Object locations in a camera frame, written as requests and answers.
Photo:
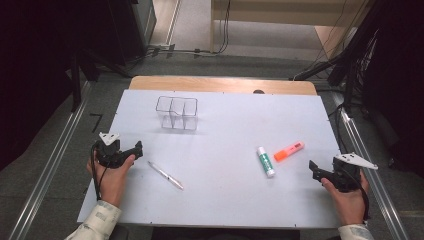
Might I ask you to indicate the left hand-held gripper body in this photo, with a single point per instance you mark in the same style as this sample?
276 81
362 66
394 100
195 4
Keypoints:
108 155

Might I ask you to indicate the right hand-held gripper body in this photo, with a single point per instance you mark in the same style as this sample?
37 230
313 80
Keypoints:
346 176

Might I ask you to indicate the orange highlighter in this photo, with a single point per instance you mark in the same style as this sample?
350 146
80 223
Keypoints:
288 151

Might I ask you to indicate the white pen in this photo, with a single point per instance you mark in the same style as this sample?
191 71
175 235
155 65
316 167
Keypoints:
165 175

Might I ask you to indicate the green and white glue stick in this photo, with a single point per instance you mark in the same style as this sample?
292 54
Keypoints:
265 162

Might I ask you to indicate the clear plastic pen organizer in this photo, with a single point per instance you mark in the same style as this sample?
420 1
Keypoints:
176 115

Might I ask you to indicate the person's left hand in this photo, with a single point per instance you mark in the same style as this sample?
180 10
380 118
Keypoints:
111 181

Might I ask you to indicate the person's right hand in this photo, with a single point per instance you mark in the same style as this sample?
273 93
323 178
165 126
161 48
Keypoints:
350 205

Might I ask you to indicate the black metal stand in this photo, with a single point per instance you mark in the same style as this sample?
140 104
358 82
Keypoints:
78 76

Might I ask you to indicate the wooden table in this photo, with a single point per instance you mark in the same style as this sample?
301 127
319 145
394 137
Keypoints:
220 84

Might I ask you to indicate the power strip with plugs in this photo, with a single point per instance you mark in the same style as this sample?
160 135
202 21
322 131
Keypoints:
173 49

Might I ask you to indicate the dark cabinet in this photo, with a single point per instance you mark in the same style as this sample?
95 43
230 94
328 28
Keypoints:
133 30

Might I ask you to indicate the light wooden furniture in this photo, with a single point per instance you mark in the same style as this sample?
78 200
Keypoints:
280 11

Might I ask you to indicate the metal floor rail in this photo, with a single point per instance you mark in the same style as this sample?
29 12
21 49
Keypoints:
50 166
370 180

